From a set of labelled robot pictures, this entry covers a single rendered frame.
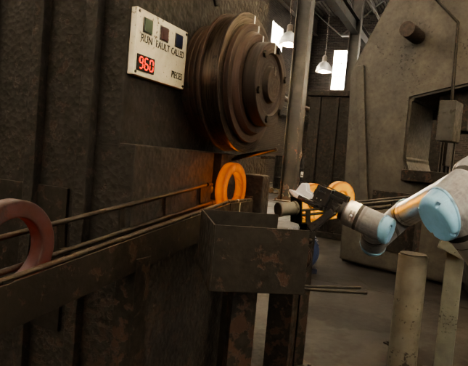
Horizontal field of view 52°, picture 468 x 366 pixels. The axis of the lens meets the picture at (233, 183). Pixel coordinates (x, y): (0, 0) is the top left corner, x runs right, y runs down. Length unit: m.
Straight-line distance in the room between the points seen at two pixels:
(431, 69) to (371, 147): 0.78
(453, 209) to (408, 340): 1.11
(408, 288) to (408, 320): 0.13
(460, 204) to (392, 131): 3.08
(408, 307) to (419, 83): 2.44
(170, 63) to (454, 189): 0.87
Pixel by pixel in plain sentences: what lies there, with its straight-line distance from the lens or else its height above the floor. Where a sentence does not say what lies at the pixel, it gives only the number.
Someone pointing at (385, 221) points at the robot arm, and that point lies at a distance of 1.63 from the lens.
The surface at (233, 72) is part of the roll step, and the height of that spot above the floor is 1.12.
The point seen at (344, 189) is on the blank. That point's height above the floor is 0.76.
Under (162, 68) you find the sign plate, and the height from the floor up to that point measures 1.10.
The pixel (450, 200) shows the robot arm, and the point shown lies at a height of 0.80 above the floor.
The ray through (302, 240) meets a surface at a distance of 1.02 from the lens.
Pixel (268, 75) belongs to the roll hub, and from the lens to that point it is 1.61.
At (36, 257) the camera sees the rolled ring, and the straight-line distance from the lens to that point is 1.00.
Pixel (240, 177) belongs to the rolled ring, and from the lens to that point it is 1.72.
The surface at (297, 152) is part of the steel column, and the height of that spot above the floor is 1.10.
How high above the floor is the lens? 0.86
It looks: 3 degrees down
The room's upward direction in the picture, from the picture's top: 5 degrees clockwise
